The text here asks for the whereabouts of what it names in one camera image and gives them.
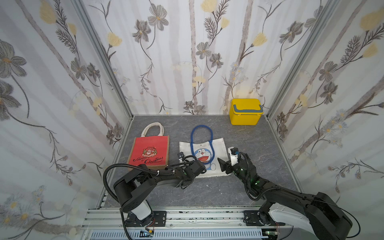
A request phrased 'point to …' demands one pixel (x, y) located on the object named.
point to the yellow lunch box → (245, 111)
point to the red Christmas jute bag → (152, 151)
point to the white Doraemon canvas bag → (206, 152)
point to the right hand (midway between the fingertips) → (225, 155)
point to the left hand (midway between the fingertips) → (195, 165)
